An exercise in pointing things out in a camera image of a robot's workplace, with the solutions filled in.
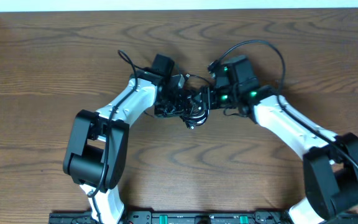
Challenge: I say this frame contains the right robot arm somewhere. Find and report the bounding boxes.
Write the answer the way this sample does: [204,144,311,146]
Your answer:
[206,55,358,223]

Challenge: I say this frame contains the white usb cable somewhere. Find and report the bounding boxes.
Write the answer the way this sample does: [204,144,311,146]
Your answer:
[186,108,209,126]

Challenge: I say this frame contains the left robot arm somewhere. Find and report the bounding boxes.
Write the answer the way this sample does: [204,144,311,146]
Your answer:
[63,51,185,223]

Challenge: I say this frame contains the black usb cable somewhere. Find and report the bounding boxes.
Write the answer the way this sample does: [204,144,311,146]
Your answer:
[144,73,213,130]

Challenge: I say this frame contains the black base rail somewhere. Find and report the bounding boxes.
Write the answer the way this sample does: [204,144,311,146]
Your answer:
[48,210,358,224]

